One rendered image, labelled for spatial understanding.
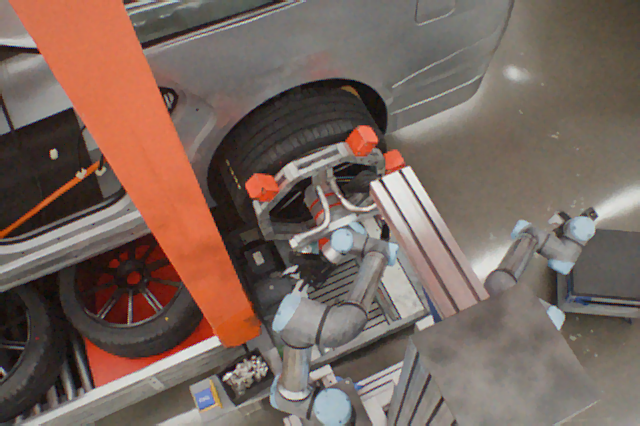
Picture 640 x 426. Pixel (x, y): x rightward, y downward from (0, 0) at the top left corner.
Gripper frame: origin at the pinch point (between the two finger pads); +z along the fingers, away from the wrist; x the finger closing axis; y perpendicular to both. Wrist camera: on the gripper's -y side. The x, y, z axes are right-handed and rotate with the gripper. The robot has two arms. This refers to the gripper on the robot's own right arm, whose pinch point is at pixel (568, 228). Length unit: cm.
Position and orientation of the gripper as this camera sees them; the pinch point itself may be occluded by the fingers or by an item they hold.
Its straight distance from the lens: 258.7
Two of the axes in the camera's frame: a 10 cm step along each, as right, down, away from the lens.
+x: 5.5, 8.2, -1.4
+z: 1.7, 0.6, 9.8
